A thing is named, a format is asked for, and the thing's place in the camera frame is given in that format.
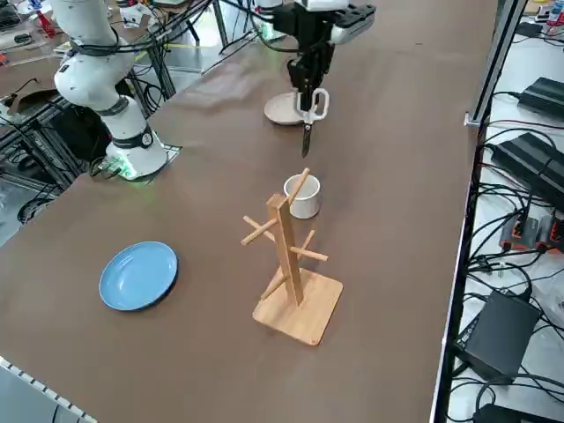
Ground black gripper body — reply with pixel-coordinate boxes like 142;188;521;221
272;4;338;53

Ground white-handled black-bladed scissors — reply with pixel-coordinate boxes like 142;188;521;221
295;87;331;160

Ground beige ceramic plate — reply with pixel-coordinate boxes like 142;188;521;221
263;92;310;128

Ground white enamel cup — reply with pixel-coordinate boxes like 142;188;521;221
282;174;322;220

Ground small black power brick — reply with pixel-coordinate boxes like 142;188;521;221
516;77;564;119

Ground large black power brick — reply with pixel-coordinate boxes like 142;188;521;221
488;130;564;202

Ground wooden peg rack stand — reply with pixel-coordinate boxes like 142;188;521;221
240;167;345;347

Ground blue plate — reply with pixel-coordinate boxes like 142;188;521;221
98;240;180;314

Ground orange black power plugs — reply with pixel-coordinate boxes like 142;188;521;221
499;214;561;253

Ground brown cardboard sheet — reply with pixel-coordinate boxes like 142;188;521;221
0;86;65;116

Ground black control box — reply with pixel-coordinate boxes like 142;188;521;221
452;288;543;385

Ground black flat power adapter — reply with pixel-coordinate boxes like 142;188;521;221
472;402;564;423

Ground grey panel with ribbed edge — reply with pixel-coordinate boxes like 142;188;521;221
0;355;97;423

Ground aluminium frame post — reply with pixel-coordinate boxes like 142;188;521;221
464;0;526;128

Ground black metal frame rack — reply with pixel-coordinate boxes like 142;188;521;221
0;100;114;193

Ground black looped floor cable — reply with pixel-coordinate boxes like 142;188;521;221
465;253;535;306

